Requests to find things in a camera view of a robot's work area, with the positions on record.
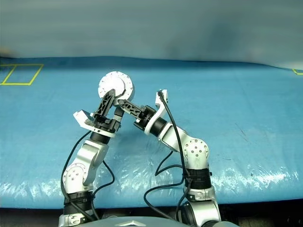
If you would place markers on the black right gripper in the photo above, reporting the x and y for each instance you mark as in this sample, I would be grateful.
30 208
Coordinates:
145 118

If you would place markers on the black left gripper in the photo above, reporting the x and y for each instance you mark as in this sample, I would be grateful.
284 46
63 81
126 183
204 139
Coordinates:
106 124

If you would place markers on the silver motor housing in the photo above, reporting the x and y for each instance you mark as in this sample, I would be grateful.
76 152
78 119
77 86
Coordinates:
131 94

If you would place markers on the silver round motor lid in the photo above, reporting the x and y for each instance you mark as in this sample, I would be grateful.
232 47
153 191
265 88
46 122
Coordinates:
118 79

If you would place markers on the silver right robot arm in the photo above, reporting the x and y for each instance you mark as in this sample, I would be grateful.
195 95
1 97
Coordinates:
196 151

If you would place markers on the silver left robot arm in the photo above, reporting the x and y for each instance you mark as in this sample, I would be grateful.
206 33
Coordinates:
90 153

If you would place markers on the blue plastic table cover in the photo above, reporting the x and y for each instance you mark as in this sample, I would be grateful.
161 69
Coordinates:
213 118

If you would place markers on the grey robot torso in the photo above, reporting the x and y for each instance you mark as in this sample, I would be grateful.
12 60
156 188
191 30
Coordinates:
132 223

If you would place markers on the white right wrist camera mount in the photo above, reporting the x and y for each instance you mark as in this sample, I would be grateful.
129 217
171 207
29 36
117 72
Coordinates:
161 110

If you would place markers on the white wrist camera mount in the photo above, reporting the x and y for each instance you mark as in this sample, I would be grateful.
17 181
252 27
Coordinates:
79 117
161 110

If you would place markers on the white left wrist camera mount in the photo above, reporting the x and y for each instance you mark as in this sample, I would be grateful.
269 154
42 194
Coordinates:
79 117

